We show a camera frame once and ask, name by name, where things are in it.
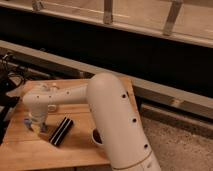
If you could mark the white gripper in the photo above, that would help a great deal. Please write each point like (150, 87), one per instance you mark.
(37, 119)

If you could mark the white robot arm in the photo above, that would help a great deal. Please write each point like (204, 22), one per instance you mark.
(120, 129)

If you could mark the white plastic bottle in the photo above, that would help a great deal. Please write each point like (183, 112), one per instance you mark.
(52, 108)

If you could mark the black striped box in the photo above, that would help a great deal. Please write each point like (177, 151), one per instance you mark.
(59, 134)

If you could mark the wooden table board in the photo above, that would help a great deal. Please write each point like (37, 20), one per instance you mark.
(23, 150)

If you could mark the white paper cup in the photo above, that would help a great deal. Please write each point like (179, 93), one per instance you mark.
(96, 138)

